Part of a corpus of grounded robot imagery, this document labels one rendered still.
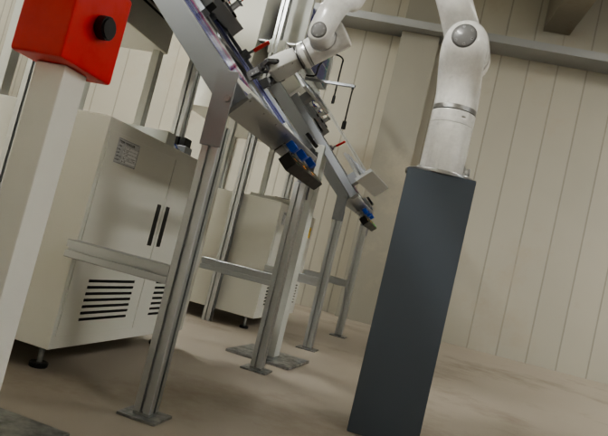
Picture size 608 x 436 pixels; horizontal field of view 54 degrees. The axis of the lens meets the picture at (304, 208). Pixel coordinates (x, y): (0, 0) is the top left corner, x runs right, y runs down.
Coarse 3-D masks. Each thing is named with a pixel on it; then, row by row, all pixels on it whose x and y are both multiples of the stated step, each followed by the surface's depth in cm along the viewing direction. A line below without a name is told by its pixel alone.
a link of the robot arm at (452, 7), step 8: (440, 0) 168; (448, 0) 166; (456, 0) 165; (464, 0) 166; (472, 0) 168; (440, 8) 169; (448, 8) 167; (456, 8) 166; (464, 8) 166; (472, 8) 168; (440, 16) 171; (448, 16) 168; (456, 16) 168; (464, 16) 168; (472, 16) 168; (448, 24) 170; (488, 64) 167
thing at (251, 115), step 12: (252, 96) 134; (240, 108) 135; (252, 108) 138; (264, 108) 142; (240, 120) 140; (252, 120) 144; (264, 120) 148; (276, 120) 152; (252, 132) 150; (264, 132) 154; (276, 132) 159; (288, 132) 163; (276, 144) 166; (300, 144) 177; (312, 156) 193
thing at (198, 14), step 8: (192, 0) 158; (192, 8) 145; (200, 16) 151; (208, 24) 157; (208, 32) 145; (216, 40) 151; (216, 48) 139; (224, 48) 157; (224, 56) 144; (232, 64) 148; (240, 72) 153; (240, 80) 142; (248, 88) 148; (256, 96) 153
